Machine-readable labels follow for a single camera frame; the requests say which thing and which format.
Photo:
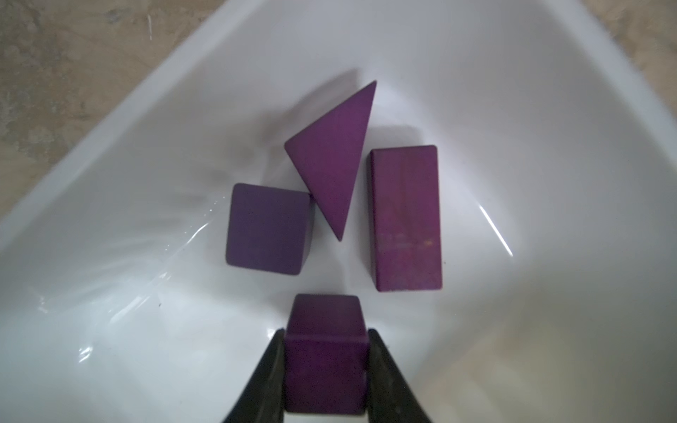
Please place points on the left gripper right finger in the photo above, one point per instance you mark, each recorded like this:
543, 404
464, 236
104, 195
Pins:
389, 397

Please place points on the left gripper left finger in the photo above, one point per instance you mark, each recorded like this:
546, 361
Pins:
262, 400

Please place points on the purple cube block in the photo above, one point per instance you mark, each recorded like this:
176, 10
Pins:
326, 355
270, 229

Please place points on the white plastic storage bin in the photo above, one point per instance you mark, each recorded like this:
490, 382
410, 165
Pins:
351, 211

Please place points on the purple rectangular block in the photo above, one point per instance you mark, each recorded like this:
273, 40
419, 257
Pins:
405, 219

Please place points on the purple half-round block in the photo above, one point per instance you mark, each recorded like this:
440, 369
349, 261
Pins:
327, 155

